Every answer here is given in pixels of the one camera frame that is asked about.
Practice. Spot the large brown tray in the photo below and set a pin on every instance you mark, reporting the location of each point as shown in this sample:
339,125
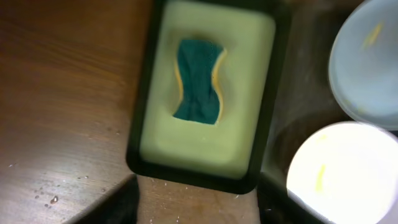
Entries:
304,103

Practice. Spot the pale pink plate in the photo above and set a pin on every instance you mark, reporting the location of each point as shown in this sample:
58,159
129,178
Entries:
346,173

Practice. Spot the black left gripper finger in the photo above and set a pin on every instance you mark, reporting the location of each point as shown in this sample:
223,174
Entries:
119,207

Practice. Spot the green yellow scrub sponge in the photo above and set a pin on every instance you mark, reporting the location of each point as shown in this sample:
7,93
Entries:
196,68

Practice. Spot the small black tray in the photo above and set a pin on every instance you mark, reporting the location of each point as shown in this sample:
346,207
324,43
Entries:
282,15

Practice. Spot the pale blue plate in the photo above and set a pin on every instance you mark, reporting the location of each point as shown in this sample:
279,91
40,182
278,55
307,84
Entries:
362,68

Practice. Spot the yellow-green foam pad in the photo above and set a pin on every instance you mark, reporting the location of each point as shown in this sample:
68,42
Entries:
223,148

